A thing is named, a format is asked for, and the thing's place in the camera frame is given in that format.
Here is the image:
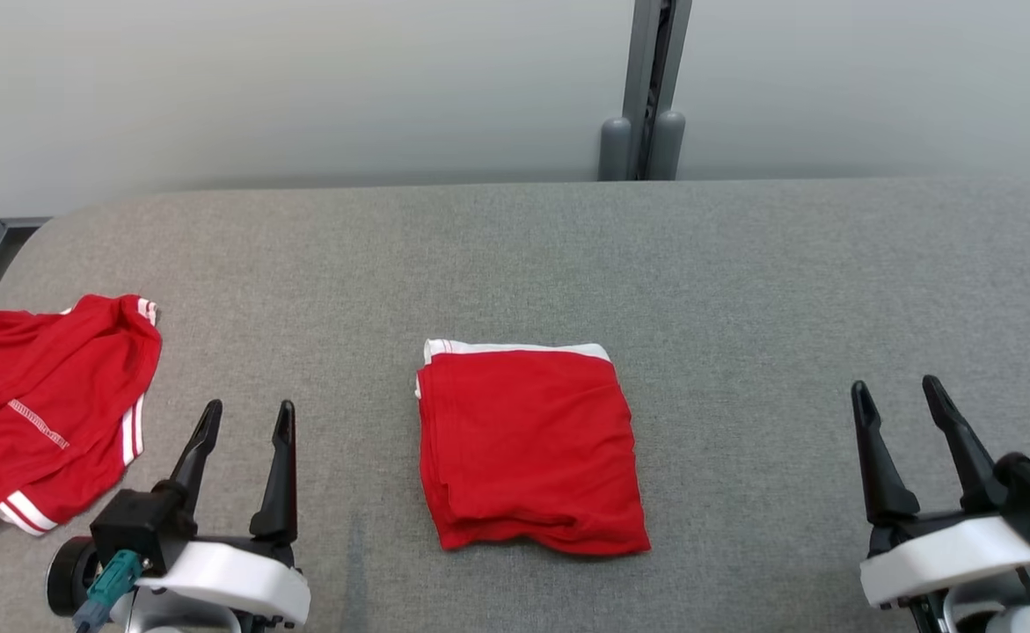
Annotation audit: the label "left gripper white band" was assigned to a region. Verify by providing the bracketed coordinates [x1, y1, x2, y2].
[132, 399, 311, 629]

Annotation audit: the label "left teal plug black cable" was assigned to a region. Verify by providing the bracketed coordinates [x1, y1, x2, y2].
[73, 549, 145, 633]

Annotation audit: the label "red garment broad white stripe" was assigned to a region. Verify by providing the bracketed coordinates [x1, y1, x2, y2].
[415, 338, 652, 557]

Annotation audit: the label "grey metal partition post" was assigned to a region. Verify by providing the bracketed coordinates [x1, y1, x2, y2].
[598, 0, 693, 182]

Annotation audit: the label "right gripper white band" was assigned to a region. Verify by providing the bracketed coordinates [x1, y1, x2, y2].
[851, 375, 1030, 611]

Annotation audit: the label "red shirt white sleeves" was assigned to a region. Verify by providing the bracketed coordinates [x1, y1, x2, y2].
[0, 295, 164, 539]

